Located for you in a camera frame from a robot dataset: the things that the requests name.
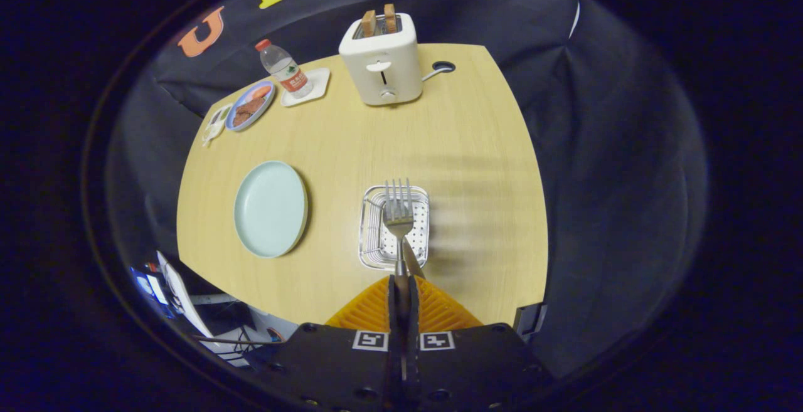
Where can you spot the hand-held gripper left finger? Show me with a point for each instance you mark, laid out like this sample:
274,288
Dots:
393,318

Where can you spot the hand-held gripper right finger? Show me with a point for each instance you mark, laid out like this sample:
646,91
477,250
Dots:
411,318

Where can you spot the black table clamp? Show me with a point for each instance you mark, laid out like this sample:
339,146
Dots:
530,319

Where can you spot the pale green plate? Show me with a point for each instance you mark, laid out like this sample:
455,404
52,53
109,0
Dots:
270,208

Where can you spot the white slanted panel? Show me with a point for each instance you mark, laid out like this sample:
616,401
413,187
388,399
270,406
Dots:
182,293

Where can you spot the blue plate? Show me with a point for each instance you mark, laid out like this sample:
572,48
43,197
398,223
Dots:
258,115

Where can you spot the white square coaster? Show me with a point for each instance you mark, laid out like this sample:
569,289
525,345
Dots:
320,83

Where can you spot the blue lit device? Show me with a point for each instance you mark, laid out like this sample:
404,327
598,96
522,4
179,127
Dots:
147,286

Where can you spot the brown food piece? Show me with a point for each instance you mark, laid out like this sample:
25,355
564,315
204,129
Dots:
248,111

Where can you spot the orange food piece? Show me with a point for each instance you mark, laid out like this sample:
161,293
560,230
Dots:
261,92

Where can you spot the small white divided dish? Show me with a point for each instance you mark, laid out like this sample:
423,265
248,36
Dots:
215,125

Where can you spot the black backdrop cloth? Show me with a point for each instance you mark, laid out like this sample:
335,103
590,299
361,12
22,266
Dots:
615,148

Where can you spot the clear water bottle red cap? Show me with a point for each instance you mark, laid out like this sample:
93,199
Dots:
288,73

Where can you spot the white toaster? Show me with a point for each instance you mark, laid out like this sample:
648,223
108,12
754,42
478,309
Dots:
401,48

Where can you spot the brown toast slice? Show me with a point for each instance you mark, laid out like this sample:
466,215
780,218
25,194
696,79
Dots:
390,18
368,24

